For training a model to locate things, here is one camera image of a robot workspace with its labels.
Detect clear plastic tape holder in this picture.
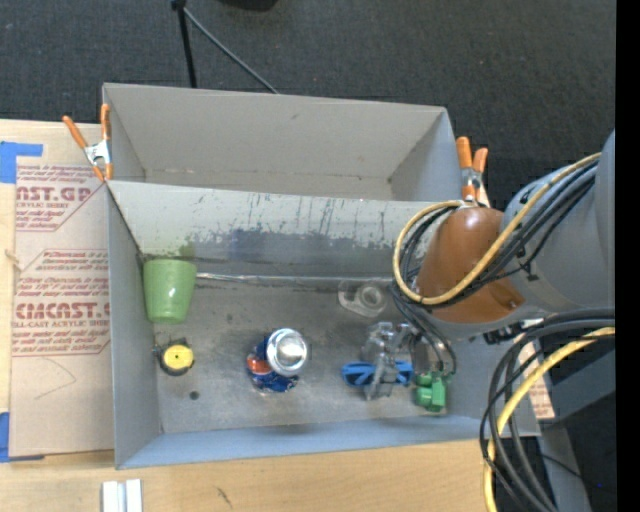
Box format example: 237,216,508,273
338,280,390,317

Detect black cylinder on white bracket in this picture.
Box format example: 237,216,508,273
482,317,546,345

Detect yellow and black round knob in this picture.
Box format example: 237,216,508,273
157,339,197,377

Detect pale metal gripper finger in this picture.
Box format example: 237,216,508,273
364,355,385,402
381,352,402,399

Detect blue and red drink can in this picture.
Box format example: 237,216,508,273
245,327,311,395

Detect grey metal bin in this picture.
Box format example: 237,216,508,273
101,82,542,470

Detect green plastic cup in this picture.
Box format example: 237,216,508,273
142,256,199,324

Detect blue sunglasses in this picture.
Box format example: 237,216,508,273
340,360,417,389

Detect brown cardboard board red print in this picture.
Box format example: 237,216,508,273
0,118,557,464

